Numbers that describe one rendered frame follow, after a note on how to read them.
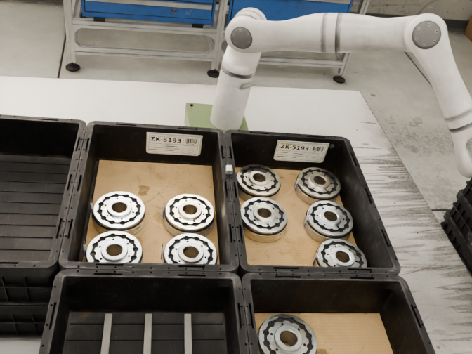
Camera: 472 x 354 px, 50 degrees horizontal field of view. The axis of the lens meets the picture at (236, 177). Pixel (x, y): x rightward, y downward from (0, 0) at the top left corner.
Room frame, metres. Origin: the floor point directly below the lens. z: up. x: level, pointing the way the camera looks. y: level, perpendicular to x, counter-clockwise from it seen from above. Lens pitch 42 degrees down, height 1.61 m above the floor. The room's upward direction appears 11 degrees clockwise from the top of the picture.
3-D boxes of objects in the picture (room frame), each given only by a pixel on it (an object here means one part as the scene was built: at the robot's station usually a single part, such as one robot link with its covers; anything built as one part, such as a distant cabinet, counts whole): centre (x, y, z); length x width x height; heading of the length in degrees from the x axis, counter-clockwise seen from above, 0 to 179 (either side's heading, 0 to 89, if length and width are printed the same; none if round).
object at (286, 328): (0.47, -0.14, 0.86); 0.05 x 0.05 x 0.01
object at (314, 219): (0.78, -0.22, 0.86); 0.10 x 0.10 x 0.01
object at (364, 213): (0.76, -0.14, 0.87); 0.40 x 0.30 x 0.11; 13
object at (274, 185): (0.85, -0.05, 0.86); 0.10 x 0.10 x 0.01
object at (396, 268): (0.76, -0.14, 0.92); 0.40 x 0.30 x 0.02; 13
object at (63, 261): (0.69, 0.15, 0.92); 0.40 x 0.30 x 0.02; 13
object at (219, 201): (0.69, 0.15, 0.87); 0.40 x 0.30 x 0.11; 13
